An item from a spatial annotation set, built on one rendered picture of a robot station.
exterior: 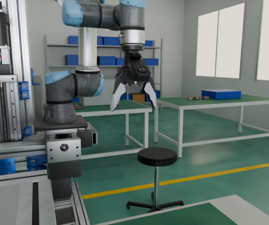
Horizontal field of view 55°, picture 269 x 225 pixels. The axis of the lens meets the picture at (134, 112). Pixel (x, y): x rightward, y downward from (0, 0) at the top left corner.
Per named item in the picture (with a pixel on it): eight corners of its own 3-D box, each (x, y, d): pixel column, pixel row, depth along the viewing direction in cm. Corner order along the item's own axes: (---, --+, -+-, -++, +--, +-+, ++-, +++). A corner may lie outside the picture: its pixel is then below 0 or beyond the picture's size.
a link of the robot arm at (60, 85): (44, 98, 124) (42, 70, 122) (72, 97, 130) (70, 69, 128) (48, 102, 113) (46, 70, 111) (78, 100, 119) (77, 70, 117)
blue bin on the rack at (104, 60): (96, 65, 701) (96, 56, 696) (111, 65, 715) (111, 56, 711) (99, 65, 662) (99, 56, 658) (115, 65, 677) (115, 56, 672)
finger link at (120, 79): (120, 98, 80) (135, 75, 81) (122, 99, 79) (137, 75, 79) (107, 90, 79) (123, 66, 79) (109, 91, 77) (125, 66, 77)
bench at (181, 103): (151, 141, 444) (151, 98, 431) (239, 131, 510) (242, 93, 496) (177, 159, 361) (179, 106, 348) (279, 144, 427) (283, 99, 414)
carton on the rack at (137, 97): (128, 100, 750) (128, 93, 746) (139, 100, 762) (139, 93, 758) (132, 102, 713) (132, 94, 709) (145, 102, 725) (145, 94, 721)
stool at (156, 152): (122, 202, 248) (122, 146, 238) (168, 193, 265) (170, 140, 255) (145, 237, 198) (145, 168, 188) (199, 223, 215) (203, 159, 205)
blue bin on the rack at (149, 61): (138, 65, 743) (138, 58, 739) (152, 65, 758) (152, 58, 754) (144, 65, 704) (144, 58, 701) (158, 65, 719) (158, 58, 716)
